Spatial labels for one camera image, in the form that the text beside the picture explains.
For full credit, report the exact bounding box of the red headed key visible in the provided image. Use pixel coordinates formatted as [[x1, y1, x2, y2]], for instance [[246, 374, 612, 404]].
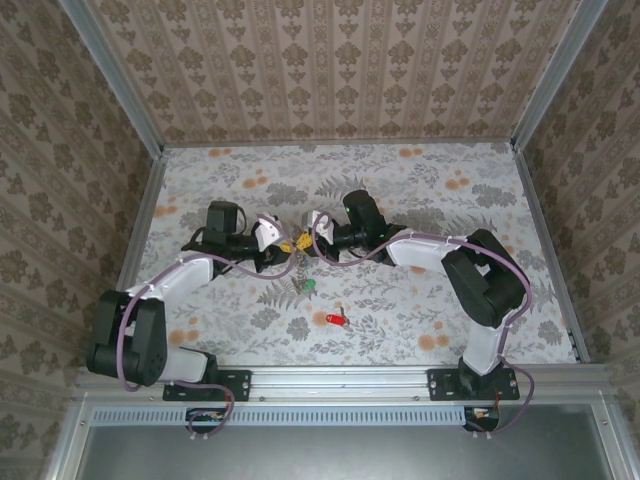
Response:
[[324, 302, 354, 326]]

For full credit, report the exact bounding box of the floral table covering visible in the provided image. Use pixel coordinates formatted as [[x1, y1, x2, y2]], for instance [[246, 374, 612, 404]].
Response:
[[97, 144, 584, 366]]

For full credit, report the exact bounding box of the grey metal panel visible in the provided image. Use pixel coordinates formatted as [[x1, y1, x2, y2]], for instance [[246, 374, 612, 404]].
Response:
[[79, 424, 621, 480]]

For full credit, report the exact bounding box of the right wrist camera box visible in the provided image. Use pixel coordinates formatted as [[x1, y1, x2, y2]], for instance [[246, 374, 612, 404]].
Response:
[[303, 209, 334, 240]]

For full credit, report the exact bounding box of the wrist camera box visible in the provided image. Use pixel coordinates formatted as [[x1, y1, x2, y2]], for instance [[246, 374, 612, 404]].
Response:
[[251, 213, 282, 249], [303, 209, 334, 240]]

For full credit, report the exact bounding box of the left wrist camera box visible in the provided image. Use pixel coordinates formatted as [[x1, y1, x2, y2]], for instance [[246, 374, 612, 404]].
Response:
[[251, 213, 282, 249]]

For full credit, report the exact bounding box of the thin aluminium wall rail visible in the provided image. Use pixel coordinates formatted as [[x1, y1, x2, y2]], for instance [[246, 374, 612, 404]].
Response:
[[162, 139, 516, 150]]

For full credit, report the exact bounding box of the aluminium side rail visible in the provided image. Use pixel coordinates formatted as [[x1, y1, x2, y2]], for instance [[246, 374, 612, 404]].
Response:
[[514, 147, 594, 365], [93, 152, 169, 365]]

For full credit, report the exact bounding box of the aluminium mounting rail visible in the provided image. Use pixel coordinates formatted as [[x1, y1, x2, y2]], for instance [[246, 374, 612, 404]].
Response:
[[74, 364, 609, 401]]

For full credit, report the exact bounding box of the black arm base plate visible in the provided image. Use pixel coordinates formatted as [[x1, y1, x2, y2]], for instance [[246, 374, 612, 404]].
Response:
[[427, 368, 521, 403], [163, 368, 251, 403]]

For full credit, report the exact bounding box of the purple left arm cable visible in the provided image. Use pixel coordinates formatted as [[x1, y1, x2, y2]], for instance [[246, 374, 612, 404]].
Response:
[[117, 252, 301, 441]]

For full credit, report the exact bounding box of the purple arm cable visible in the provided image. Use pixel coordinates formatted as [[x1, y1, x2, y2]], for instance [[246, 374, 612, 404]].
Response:
[[310, 210, 536, 440], [117, 252, 301, 441]]

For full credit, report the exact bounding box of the grey slotted cable duct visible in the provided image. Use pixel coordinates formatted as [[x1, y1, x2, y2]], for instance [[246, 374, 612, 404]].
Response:
[[92, 407, 466, 426]]

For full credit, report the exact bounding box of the aluminium frame post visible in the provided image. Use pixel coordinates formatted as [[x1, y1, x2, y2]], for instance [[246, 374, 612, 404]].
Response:
[[512, 0, 612, 151], [58, 0, 166, 157]]

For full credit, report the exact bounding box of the black cable connector box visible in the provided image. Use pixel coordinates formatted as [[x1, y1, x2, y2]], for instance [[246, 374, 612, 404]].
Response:
[[462, 405, 501, 432], [185, 407, 226, 434]]

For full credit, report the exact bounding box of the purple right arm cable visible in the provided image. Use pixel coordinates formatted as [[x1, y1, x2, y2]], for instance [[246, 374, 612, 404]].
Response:
[[310, 210, 536, 440]]

